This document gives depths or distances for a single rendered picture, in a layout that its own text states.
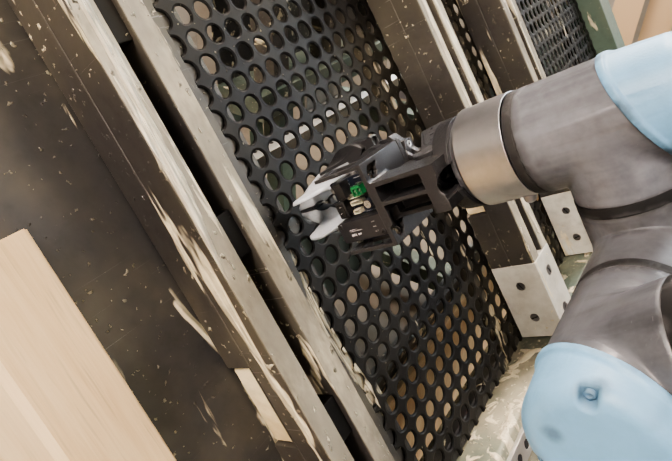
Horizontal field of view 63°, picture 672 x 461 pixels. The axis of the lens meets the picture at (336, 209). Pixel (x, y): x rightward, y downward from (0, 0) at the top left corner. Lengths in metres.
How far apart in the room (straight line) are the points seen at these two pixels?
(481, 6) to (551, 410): 0.80
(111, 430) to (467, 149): 0.32
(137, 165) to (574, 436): 0.34
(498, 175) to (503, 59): 0.63
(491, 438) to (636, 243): 0.46
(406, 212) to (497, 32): 0.61
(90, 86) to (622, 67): 0.35
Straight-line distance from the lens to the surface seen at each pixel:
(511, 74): 1.01
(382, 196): 0.42
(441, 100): 0.78
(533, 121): 0.37
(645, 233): 0.37
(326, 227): 0.52
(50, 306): 0.43
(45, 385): 0.43
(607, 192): 0.37
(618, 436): 0.27
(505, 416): 0.80
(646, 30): 3.28
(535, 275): 0.84
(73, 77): 0.46
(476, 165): 0.39
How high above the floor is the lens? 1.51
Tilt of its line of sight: 33 degrees down
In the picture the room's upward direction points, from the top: 1 degrees clockwise
